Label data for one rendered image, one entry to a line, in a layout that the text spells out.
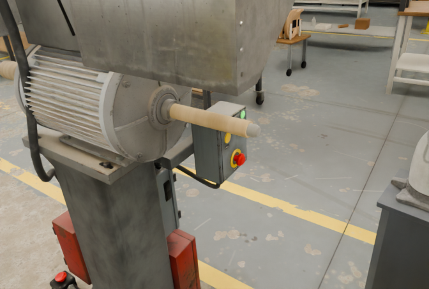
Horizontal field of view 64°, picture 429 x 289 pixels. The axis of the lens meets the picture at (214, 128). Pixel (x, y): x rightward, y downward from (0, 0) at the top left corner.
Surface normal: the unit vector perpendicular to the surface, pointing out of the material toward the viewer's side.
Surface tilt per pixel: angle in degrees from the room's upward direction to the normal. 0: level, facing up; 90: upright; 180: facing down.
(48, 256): 0
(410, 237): 90
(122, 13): 90
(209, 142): 90
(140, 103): 86
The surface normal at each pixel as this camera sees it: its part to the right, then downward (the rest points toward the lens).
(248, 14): 0.83, 0.22
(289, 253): -0.05, -0.89
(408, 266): -0.66, 0.38
